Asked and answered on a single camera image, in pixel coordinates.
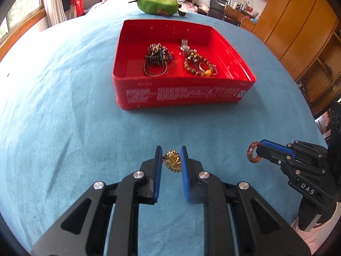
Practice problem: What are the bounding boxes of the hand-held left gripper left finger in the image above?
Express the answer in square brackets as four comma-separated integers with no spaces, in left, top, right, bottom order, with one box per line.
[30,146,163,256]

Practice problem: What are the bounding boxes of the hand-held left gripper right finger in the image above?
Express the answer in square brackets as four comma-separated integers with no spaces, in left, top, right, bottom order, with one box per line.
[180,146,311,256]

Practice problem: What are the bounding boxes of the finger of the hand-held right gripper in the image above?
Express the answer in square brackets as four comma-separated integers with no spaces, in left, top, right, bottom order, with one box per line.
[259,139,328,166]
[256,145,328,179]

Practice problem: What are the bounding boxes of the orange red ring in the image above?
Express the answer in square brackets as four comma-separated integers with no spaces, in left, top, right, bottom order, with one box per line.
[247,141,262,164]

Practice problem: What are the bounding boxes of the red tin box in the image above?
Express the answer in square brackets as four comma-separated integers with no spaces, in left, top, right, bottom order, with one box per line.
[112,19,257,110]

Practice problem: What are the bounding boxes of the thick silver bangle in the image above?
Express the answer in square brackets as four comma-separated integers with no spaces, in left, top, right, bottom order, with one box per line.
[198,61,218,77]

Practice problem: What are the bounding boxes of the thin silver bangle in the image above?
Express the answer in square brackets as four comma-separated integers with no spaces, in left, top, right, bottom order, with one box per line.
[143,58,168,77]

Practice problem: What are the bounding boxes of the brown bead bracelet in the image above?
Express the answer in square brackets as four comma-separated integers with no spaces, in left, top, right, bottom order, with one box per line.
[184,53,214,76]

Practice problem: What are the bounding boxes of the black bead necklace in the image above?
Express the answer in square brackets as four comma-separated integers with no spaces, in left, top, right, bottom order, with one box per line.
[145,43,174,66]

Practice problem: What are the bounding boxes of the silver chain necklace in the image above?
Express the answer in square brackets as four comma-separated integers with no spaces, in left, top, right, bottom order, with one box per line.
[179,39,198,57]

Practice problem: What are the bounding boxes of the pink cloth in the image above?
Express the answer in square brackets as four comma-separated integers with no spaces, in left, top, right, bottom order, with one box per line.
[290,215,337,256]

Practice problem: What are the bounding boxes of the blue blanket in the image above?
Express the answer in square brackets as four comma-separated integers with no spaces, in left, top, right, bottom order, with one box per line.
[0,0,329,256]

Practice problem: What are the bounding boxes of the wooden wardrobe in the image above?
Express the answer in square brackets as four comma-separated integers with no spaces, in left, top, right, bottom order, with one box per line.
[252,0,341,116]

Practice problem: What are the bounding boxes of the wooden desk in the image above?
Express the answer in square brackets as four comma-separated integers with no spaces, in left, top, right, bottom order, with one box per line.
[224,5,257,32]

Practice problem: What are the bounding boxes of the black office chair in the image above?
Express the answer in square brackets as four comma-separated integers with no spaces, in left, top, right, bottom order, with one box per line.
[207,0,228,20]

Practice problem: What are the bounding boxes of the green plush toy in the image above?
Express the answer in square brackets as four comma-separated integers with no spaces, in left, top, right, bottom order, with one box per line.
[128,0,187,17]

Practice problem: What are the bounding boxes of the red hanging clothes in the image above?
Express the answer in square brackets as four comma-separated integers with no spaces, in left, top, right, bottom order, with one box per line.
[70,0,85,19]

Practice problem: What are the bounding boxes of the white curtain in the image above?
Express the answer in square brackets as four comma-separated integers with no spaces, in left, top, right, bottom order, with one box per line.
[43,0,66,27]

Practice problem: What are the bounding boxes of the wooden framed window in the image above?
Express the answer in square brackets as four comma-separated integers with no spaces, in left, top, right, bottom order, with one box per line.
[0,0,46,59]

